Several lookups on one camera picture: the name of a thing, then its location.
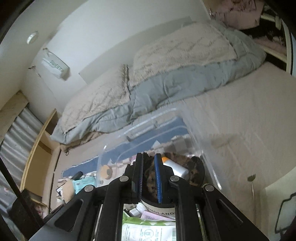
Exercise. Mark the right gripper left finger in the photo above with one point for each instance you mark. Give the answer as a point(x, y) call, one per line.
point(95, 213)

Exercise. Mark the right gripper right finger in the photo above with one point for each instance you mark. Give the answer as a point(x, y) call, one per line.
point(202, 212)

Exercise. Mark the green wet wipes pack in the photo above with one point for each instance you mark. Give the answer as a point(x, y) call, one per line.
point(134, 228)

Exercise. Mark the white black-rimmed pouch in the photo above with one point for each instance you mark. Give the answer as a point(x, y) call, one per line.
point(167, 210)

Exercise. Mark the teal packet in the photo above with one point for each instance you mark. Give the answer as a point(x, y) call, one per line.
point(81, 183)

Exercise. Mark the beige plush cushion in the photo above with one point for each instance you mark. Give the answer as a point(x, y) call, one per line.
point(68, 191)

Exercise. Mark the tortoiseshell hair claw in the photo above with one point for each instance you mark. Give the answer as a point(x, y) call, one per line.
point(189, 168)

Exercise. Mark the white bottle orange cap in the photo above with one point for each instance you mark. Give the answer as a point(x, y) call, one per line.
point(178, 170)

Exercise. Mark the metal back scratcher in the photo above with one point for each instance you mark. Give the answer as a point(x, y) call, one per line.
point(251, 179)

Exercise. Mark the wooden bedside shelf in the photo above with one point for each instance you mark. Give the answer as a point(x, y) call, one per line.
point(38, 173)

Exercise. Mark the clear plastic storage bin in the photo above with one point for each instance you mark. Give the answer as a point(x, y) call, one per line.
point(201, 145)

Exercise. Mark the grey curtain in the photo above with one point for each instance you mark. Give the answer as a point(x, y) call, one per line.
point(18, 142)

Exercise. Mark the grey beige duvet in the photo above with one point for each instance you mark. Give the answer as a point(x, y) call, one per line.
point(190, 61)

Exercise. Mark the ceiling smoke detector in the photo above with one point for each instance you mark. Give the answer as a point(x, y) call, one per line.
point(32, 37)

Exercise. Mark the closet clothes pile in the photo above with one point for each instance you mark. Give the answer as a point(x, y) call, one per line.
point(259, 21)

